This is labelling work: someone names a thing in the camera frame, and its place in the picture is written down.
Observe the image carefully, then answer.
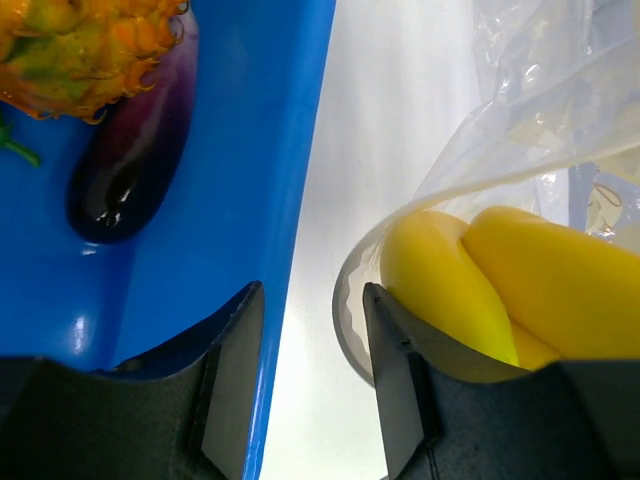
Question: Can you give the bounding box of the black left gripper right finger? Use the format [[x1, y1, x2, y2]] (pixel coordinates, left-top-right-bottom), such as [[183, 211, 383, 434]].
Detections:
[[363, 283, 639, 479]]

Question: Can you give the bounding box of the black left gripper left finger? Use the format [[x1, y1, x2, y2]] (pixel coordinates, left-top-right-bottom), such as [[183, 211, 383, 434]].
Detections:
[[1, 282, 264, 479]]

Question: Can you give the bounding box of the yellow toy banana bunch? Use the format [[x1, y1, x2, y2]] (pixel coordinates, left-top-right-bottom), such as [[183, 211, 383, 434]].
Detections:
[[380, 206, 639, 370]]

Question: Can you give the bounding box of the clear dotted zip top bag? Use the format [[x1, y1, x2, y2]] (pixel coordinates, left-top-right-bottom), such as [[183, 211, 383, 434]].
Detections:
[[332, 1, 639, 383]]

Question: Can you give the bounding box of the blue plastic bin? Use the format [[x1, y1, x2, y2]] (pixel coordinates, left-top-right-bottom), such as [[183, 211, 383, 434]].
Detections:
[[1, 1, 335, 479]]

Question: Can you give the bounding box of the purple toy eggplant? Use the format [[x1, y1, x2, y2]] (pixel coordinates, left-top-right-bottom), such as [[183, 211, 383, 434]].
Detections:
[[66, 12, 199, 244]]

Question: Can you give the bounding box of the green toy watermelon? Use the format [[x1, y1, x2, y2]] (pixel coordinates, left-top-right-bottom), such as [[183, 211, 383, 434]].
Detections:
[[0, 114, 41, 167]]

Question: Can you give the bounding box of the orange toy pineapple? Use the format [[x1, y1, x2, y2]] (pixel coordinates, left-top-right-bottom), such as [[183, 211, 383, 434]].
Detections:
[[1, 0, 190, 124]]

